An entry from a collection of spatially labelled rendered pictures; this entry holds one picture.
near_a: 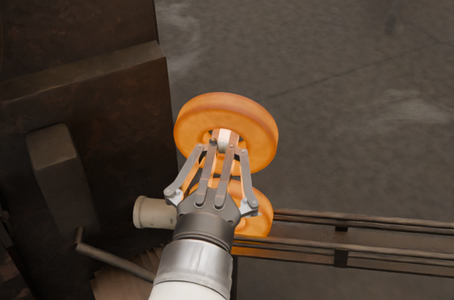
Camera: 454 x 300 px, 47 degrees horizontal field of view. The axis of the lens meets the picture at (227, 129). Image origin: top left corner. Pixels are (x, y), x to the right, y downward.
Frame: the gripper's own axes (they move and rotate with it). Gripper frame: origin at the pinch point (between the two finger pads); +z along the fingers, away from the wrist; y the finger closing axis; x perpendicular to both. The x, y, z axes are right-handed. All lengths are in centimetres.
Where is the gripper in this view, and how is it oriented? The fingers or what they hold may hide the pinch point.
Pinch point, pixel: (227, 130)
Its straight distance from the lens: 77.0
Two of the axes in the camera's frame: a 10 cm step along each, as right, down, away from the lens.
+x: -0.1, -6.5, -7.6
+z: 1.6, -7.5, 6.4
